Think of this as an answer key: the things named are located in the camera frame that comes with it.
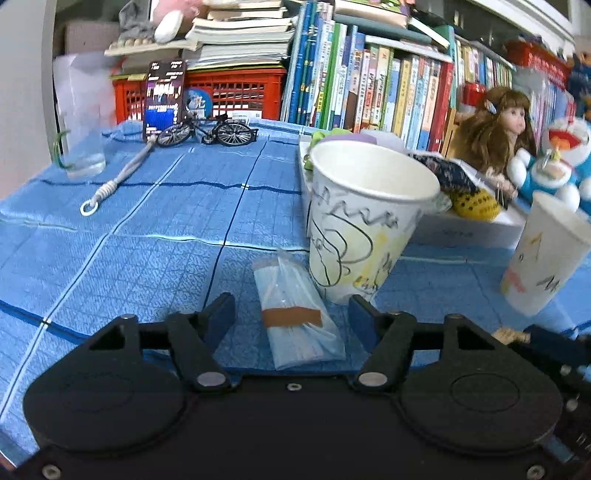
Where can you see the blue face mask packet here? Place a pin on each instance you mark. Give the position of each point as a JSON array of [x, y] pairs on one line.
[[300, 323]]

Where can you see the small beige item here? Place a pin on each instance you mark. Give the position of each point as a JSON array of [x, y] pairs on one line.
[[510, 335]]

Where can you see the clear drinking glass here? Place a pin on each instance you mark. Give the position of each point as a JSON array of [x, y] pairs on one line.
[[83, 152]]

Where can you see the red storage basket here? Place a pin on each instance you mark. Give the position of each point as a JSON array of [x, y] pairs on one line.
[[540, 60]]

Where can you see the gold sequin cloth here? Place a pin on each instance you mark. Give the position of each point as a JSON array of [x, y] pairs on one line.
[[475, 203]]

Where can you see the blue checked tablecloth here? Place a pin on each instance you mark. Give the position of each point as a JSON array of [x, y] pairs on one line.
[[138, 249]]

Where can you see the stack of paper booklets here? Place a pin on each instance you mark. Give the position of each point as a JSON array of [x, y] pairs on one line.
[[240, 41]]

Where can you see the small scribbled paper cup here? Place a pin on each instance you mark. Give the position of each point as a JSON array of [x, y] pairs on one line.
[[545, 258]]

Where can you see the red plastic crate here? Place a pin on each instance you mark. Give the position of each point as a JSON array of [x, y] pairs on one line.
[[249, 92]]

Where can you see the dark blue printed box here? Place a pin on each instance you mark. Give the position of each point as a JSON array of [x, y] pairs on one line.
[[581, 83]]

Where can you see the dark floral cloth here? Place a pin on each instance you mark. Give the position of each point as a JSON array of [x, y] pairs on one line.
[[450, 175]]

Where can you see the red can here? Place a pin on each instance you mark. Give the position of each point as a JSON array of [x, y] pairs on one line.
[[473, 94]]

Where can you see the grey plush toy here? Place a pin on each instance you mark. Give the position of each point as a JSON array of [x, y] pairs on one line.
[[138, 21]]

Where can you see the smartphone with lit screen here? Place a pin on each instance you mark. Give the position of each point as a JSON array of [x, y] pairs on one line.
[[164, 101]]

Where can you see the white shelf frame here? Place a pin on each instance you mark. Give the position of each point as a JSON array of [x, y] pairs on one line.
[[526, 16]]

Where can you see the purple cloth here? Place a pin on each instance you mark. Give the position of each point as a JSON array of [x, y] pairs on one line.
[[371, 134]]

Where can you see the white cardboard box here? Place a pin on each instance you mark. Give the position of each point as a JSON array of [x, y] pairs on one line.
[[461, 230]]

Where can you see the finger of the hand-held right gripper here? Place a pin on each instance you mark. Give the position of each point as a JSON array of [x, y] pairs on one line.
[[554, 341]]

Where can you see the blue cat plush toy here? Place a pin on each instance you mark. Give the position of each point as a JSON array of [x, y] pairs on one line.
[[554, 170]]

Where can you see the large scribbled paper cup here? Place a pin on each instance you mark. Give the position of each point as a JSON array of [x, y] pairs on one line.
[[360, 221]]

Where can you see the row of upright books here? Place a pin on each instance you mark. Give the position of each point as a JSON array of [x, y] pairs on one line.
[[369, 83]]

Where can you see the blue round badge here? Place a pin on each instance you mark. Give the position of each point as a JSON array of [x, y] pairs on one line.
[[199, 102]]

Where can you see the brown haired doll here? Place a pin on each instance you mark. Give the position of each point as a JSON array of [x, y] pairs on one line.
[[498, 129]]

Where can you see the black miniature bicycle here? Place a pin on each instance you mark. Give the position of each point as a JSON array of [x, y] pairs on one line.
[[221, 131]]

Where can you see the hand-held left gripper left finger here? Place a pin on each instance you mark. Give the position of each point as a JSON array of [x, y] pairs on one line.
[[221, 314]]

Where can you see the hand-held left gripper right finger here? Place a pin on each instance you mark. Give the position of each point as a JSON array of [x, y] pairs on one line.
[[363, 314]]

